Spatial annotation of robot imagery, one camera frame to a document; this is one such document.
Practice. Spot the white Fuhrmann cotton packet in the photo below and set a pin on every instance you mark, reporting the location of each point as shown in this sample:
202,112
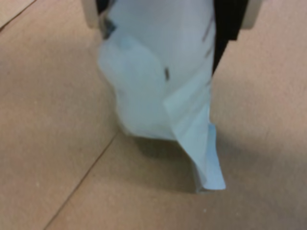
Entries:
156,83

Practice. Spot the brown cardboard sheet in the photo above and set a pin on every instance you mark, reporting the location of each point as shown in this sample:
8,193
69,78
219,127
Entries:
48,107
7,7

